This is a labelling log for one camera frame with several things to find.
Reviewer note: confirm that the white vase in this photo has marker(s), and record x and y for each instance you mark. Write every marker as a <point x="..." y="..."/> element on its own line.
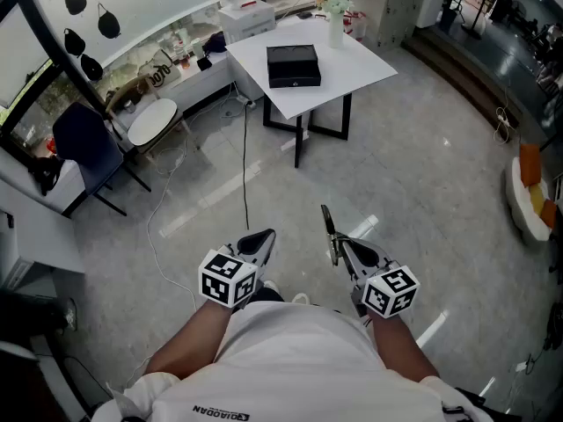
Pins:
<point x="335" y="31"/>

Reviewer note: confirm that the white water dispenser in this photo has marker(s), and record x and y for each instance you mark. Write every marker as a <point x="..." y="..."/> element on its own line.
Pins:
<point x="246" y="20"/>

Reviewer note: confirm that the person's black shorts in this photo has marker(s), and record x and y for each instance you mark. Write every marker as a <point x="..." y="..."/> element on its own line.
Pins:
<point x="269" y="295"/>

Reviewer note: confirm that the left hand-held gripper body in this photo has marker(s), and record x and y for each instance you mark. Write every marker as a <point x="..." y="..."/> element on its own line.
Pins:
<point x="220" y="275"/>

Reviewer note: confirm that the black floor stand fan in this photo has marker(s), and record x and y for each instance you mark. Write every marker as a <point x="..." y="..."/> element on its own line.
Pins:
<point x="473" y="16"/>

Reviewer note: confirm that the glass tea pitcher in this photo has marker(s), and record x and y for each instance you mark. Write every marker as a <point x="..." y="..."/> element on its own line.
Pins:
<point x="184" y="62"/>

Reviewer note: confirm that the wooden chair with white cushion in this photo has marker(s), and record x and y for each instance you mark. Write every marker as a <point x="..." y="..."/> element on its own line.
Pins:
<point x="151" y="121"/>

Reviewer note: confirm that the small orange cushion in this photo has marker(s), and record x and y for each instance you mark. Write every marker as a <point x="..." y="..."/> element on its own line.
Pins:
<point x="549" y="213"/>

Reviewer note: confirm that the grey desk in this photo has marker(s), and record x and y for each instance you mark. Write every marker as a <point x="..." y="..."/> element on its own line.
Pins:
<point x="39" y="235"/>

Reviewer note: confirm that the white tumbler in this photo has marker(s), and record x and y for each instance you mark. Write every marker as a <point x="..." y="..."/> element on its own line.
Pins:
<point x="198" y="48"/>

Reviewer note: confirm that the black box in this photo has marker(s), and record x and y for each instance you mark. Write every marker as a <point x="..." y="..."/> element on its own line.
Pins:
<point x="292" y="66"/>

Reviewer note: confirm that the beige tote bag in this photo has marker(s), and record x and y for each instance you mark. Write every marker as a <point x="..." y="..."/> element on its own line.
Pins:
<point x="160" y="75"/>

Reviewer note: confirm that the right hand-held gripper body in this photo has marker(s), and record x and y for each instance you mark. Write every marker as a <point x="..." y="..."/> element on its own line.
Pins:
<point x="389" y="290"/>

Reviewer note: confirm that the black cap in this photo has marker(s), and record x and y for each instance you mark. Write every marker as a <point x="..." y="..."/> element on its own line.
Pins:
<point x="91" y="67"/>
<point x="74" y="42"/>
<point x="75" y="0"/>
<point x="108" y="22"/>

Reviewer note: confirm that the large orange cushion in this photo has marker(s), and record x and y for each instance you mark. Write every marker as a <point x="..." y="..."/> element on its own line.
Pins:
<point x="530" y="165"/>

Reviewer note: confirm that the person's right white shoe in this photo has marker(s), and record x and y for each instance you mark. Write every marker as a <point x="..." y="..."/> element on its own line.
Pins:
<point x="300" y="299"/>

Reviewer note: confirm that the white round floor seat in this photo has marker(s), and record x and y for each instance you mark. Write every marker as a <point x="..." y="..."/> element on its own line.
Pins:
<point x="521" y="209"/>

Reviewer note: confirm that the person's left white shoe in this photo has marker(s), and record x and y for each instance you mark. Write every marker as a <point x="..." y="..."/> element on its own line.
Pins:
<point x="272" y="285"/>

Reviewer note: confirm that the small black pouch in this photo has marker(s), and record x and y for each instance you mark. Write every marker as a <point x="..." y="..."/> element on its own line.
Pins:
<point x="204" y="63"/>

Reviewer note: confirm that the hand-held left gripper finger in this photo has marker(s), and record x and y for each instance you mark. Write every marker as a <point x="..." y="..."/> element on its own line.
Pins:
<point x="251" y="236"/>
<point x="269" y="249"/>

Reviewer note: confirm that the person's right forearm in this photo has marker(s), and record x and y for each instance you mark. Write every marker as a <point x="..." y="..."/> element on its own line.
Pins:
<point x="402" y="350"/>

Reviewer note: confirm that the white table with black legs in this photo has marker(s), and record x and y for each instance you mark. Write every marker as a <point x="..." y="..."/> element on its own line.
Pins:
<point x="352" y="73"/>

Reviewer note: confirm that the person's white shoe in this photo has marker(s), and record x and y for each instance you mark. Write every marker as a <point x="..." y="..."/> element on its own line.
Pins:
<point x="300" y="299"/>
<point x="272" y="285"/>

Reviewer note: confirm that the person's white shirt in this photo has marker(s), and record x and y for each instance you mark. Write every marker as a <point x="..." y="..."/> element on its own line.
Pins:
<point x="299" y="358"/>

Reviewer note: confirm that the person's left forearm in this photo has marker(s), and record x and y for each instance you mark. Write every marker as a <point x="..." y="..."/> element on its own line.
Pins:
<point x="189" y="345"/>

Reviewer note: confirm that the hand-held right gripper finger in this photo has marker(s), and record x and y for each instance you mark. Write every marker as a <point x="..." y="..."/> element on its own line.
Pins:
<point x="376" y="249"/>
<point x="349" y="259"/>

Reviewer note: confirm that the white window bench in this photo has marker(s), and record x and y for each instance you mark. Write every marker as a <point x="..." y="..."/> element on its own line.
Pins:
<point x="206" y="82"/>

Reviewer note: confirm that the yellow cushion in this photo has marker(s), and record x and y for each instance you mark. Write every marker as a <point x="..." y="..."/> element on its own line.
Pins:
<point x="536" y="199"/>

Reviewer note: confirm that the red framed clear box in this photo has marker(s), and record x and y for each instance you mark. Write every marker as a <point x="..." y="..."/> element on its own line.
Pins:
<point x="360" y="24"/>
<point x="347" y="25"/>

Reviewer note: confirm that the dark blue bag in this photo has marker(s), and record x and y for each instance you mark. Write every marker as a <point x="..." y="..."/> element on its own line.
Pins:
<point x="215" y="42"/>

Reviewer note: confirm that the dark blue chair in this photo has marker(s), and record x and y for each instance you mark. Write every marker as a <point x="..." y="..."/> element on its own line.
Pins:
<point x="85" y="147"/>

